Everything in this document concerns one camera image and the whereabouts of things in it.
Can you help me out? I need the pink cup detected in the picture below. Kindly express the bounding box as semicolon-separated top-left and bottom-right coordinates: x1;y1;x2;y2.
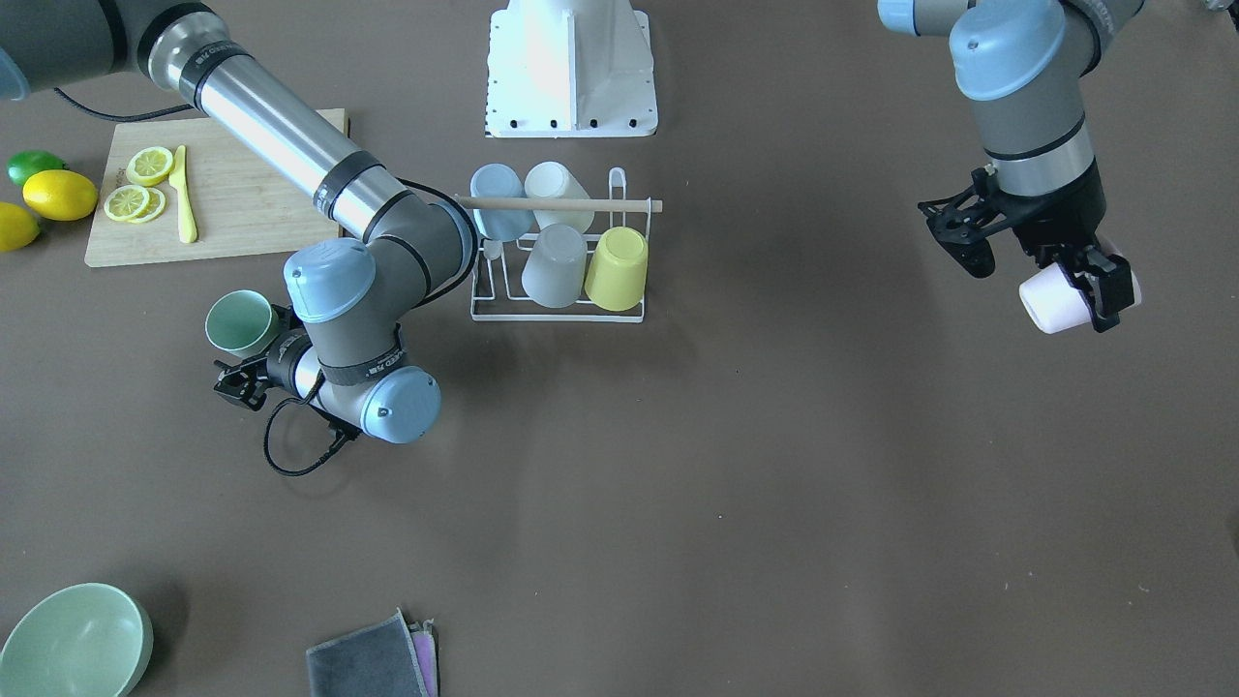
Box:
1018;262;1144;334

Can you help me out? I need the green lime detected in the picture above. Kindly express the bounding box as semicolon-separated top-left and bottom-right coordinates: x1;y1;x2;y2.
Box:
6;150;68;187

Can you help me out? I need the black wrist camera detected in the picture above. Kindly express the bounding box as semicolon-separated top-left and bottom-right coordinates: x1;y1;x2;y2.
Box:
917;165;1004;279

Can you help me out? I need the yellow lemon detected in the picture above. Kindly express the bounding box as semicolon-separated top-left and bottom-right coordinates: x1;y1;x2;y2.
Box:
22;170;99;222
0;201;41;253

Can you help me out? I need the wooden cutting board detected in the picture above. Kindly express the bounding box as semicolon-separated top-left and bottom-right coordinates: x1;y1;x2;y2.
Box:
84;118;342;267

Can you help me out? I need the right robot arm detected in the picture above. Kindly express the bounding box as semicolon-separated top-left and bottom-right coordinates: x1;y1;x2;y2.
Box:
2;1;477;442

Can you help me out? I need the lemon slice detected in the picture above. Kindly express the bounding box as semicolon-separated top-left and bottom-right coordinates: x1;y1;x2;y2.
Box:
102;184;167;225
124;146;173;187

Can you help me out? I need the green cup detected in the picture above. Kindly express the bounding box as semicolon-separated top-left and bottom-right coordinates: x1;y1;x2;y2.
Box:
204;288;280;360

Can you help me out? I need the white wire cup rack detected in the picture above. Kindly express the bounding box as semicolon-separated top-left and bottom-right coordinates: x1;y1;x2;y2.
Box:
461;162;664;323

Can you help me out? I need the yellow plastic knife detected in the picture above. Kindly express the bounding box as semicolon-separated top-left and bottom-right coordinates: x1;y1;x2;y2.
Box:
169;144;198;244

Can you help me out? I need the white cup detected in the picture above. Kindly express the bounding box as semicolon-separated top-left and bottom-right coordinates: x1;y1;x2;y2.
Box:
524;162;593;233

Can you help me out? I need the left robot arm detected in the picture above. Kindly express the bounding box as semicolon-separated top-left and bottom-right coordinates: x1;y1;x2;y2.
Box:
877;1;1144;334

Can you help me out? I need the green bowl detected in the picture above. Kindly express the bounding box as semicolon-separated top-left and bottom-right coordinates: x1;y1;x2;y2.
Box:
1;583;154;696

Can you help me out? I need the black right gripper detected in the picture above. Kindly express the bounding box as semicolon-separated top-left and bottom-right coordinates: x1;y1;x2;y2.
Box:
261;329;313;397

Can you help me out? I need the yellow cup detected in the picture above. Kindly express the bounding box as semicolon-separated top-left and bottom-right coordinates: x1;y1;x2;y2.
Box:
584;227;648;312

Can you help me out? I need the blue cup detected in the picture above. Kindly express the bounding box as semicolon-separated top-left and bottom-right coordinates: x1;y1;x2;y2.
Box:
468;163;535;243

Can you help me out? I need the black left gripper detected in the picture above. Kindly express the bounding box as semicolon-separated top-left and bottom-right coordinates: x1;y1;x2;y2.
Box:
997;163;1134;334

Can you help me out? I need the grey cup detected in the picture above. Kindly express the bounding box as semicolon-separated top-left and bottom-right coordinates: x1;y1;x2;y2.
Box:
522;225;589;310

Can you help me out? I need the grey cloth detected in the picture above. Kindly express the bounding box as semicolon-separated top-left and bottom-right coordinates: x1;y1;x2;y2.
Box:
306;610;439;696

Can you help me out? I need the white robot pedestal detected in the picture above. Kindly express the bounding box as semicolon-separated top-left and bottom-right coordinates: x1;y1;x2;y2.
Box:
484;1;659;137

